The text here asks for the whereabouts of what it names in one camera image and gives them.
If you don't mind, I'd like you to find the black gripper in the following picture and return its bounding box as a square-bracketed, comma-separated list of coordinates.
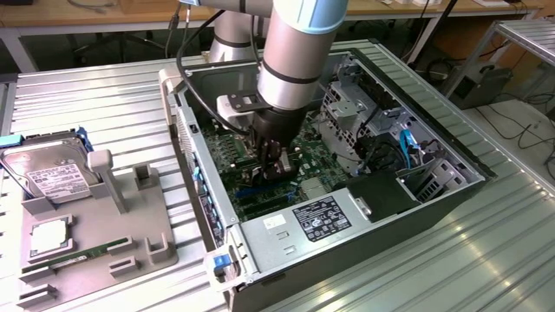
[249, 107, 309, 153]

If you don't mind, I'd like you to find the green motherboard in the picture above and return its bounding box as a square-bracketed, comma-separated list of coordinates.
[201, 112, 351, 222]

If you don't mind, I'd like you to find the metal drive cage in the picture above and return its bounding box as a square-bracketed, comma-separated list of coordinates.
[319, 54, 418, 157]

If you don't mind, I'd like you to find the blue expansion slot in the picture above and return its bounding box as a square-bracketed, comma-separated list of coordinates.
[235, 183, 292, 200]

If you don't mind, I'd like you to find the small silver chipset heatsink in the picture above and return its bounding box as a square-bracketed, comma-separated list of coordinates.
[300, 177, 327, 200]

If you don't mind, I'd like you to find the black expansion slot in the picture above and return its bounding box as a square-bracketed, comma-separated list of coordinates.
[241, 194, 301, 216]

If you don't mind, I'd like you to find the white sticker on power supply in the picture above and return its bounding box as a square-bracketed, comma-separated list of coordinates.
[263, 216, 291, 229]

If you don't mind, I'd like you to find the black power supply label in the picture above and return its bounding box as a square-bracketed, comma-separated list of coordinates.
[291, 194, 353, 244]

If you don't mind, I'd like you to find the black plastic shroud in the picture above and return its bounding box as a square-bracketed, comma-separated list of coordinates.
[345, 171, 423, 224]

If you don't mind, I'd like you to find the grey power supply unit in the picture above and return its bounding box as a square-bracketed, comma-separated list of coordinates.
[236, 187, 375, 274]

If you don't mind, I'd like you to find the black open PC case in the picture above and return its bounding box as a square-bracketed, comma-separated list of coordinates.
[157, 47, 499, 312]

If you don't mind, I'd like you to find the blue disk caddy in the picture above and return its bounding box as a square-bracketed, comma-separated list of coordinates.
[0, 125, 96, 200]

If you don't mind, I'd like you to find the black box on floor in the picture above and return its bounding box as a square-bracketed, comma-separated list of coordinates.
[452, 64, 514, 111]

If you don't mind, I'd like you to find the grey printed parts rack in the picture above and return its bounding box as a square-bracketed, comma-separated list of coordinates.
[0, 149, 181, 309]

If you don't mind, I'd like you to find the silver hard disk drive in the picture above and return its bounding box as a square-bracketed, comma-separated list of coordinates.
[1, 138, 95, 205]

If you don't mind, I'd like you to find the wooden desk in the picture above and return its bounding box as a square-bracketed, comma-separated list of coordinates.
[0, 0, 544, 74]

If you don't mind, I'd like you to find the green RAM stick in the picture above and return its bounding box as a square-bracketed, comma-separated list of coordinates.
[20, 242, 115, 273]

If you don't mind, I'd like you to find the CPU chip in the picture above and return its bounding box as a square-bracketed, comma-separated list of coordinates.
[28, 222, 71, 254]

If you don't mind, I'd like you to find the metal slat side table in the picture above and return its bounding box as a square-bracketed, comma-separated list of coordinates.
[444, 19, 555, 100]

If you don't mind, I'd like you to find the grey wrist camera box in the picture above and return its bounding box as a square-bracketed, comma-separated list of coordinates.
[215, 93, 268, 131]

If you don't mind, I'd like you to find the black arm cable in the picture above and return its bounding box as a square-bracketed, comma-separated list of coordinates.
[175, 8, 253, 137]

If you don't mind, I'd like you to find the blue SATA wire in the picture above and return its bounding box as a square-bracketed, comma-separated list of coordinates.
[399, 127, 418, 170]

